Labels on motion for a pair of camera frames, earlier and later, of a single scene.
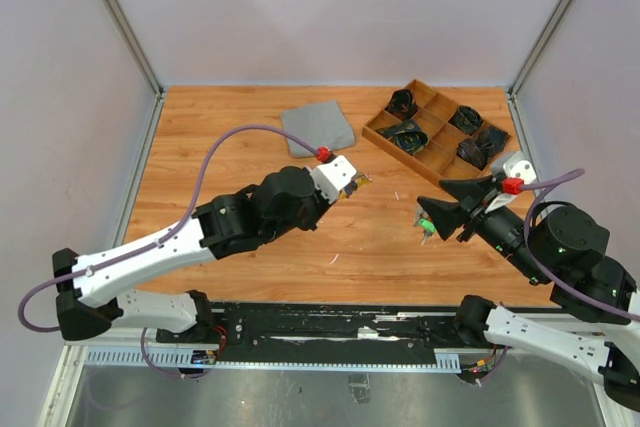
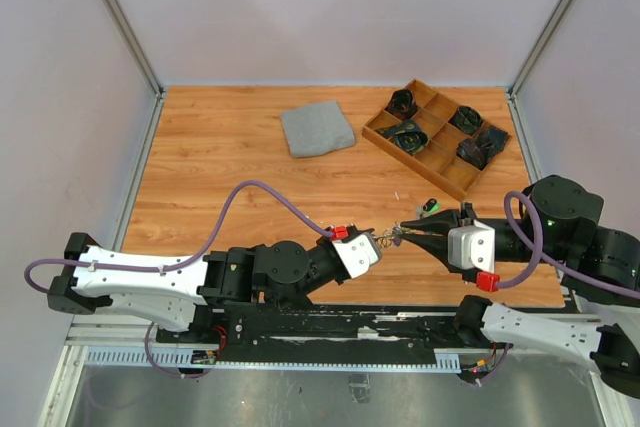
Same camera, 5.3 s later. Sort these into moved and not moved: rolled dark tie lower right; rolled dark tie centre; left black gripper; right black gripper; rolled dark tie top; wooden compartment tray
Moved: right black gripper; left black gripper
Not moved: wooden compartment tray; rolled dark tie centre; rolled dark tie top; rolled dark tie lower right
